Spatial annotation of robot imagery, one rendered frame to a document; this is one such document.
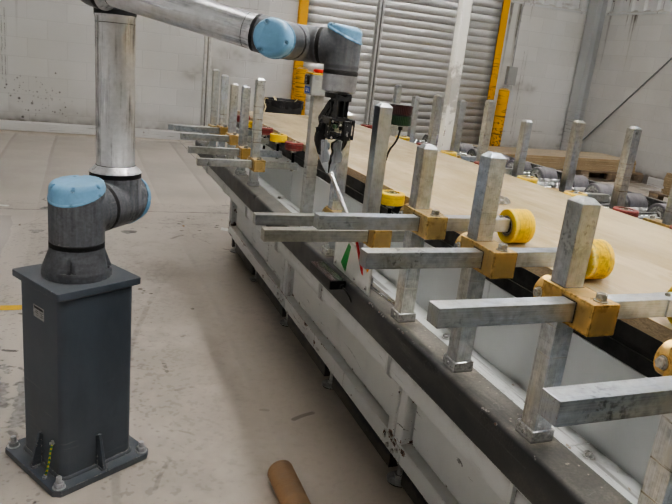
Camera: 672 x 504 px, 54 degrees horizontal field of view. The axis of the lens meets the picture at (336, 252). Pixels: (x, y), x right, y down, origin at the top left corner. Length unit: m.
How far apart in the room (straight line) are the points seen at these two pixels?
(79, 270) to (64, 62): 7.31
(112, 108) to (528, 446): 1.44
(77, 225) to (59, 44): 7.31
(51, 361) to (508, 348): 1.23
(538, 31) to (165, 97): 5.90
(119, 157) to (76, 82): 7.14
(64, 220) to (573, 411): 1.48
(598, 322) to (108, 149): 1.46
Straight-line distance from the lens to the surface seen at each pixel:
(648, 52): 11.09
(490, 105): 3.21
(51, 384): 2.04
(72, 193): 1.89
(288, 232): 1.59
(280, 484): 2.03
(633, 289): 1.40
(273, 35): 1.61
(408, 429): 2.07
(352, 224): 1.36
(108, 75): 2.01
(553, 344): 1.09
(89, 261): 1.94
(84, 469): 2.17
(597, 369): 1.34
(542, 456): 1.13
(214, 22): 1.69
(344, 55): 1.70
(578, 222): 1.04
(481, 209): 1.24
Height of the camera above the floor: 1.27
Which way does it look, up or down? 16 degrees down
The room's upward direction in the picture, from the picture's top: 6 degrees clockwise
